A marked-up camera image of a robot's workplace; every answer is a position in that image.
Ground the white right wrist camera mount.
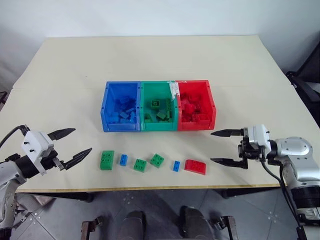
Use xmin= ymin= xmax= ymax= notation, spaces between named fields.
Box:
xmin=243 ymin=124 xmax=272 ymax=154

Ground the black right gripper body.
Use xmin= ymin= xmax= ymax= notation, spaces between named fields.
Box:
xmin=237 ymin=127 xmax=266 ymax=163

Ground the large red sloped brick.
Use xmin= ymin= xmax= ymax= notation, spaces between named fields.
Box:
xmin=184 ymin=158 xmax=209 ymax=176

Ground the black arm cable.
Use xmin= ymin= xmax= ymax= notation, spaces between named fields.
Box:
xmin=259 ymin=159 xmax=309 ymax=240
xmin=0 ymin=124 xmax=31 ymax=148

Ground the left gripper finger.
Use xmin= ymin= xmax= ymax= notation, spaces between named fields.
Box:
xmin=63 ymin=147 xmax=93 ymax=171
xmin=47 ymin=128 xmax=77 ymax=142

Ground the torn white label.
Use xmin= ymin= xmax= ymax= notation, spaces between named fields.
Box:
xmin=167 ymin=80 xmax=181 ymax=101

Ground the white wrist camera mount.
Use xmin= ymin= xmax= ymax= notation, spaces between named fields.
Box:
xmin=21 ymin=130 xmax=55 ymax=176
xmin=243 ymin=124 xmax=272 ymax=154

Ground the black table foot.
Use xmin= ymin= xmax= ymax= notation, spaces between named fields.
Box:
xmin=221 ymin=187 xmax=281 ymax=200
xmin=49 ymin=191 xmax=95 ymax=203

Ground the green plastic bin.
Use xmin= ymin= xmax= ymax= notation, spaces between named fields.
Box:
xmin=139 ymin=80 xmax=179 ymax=132

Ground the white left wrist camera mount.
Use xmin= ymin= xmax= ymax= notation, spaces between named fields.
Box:
xmin=21 ymin=130 xmax=55 ymax=176

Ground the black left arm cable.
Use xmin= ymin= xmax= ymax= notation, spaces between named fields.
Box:
xmin=0 ymin=124 xmax=31 ymax=148

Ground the black equipment stand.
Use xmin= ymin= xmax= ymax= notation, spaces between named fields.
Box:
xmin=285 ymin=41 xmax=320 ymax=116

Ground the dark rounded shape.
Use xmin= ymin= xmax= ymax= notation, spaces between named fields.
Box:
xmin=180 ymin=205 xmax=214 ymax=240
xmin=120 ymin=210 xmax=147 ymax=240

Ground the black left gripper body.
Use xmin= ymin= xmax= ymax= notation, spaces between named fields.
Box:
xmin=40 ymin=148 xmax=68 ymax=173

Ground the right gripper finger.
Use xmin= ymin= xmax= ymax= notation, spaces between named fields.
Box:
xmin=210 ymin=157 xmax=249 ymax=170
xmin=210 ymin=128 xmax=245 ymax=138

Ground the rusty brown metal bracket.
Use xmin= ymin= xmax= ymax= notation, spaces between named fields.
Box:
xmin=80 ymin=215 xmax=105 ymax=240
xmin=211 ymin=215 xmax=239 ymax=240

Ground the blue plastic bin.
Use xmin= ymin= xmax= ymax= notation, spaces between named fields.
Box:
xmin=100 ymin=80 xmax=143 ymax=133

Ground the large green sloped brick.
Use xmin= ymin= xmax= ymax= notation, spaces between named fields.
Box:
xmin=99 ymin=149 xmax=116 ymax=171

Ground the red plastic bin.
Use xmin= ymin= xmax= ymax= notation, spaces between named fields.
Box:
xmin=174 ymin=79 xmax=217 ymax=131

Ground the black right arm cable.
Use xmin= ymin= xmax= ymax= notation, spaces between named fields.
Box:
xmin=259 ymin=159 xmax=309 ymax=240

